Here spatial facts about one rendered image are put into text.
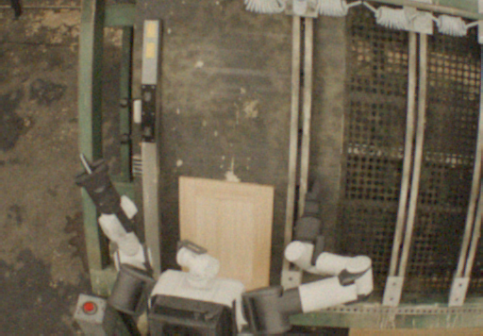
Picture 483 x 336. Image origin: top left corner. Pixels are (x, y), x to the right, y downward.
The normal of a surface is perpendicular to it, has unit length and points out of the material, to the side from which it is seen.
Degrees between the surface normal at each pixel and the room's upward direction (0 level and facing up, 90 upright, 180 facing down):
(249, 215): 60
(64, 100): 0
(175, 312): 23
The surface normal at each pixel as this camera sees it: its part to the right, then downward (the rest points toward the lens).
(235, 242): -0.21, 0.33
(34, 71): -0.09, -0.65
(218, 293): 0.00, -0.89
